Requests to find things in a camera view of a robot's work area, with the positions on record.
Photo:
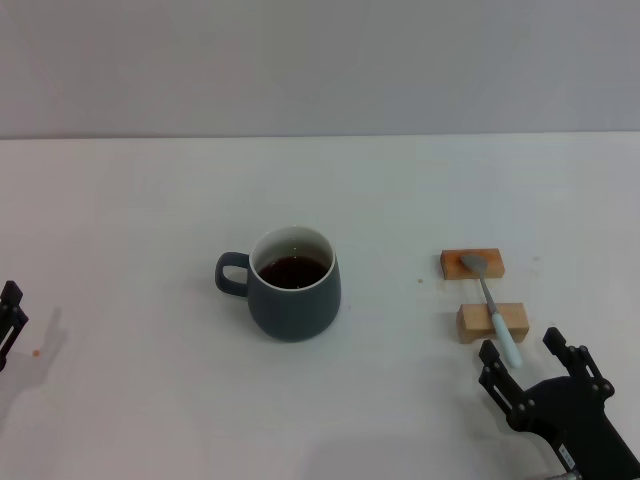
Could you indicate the pale notched wooden block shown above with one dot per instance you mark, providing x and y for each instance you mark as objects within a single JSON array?
[{"x": 475, "y": 322}]

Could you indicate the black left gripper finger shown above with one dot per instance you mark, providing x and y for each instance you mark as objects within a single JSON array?
[{"x": 11, "y": 320}]

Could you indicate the reddish stained wooden block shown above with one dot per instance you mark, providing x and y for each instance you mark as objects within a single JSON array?
[{"x": 452, "y": 265}]

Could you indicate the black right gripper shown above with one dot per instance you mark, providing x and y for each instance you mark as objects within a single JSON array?
[{"x": 570, "y": 415}]

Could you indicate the dark grey ceramic cup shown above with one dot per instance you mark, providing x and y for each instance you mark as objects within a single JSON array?
[{"x": 295, "y": 310}]

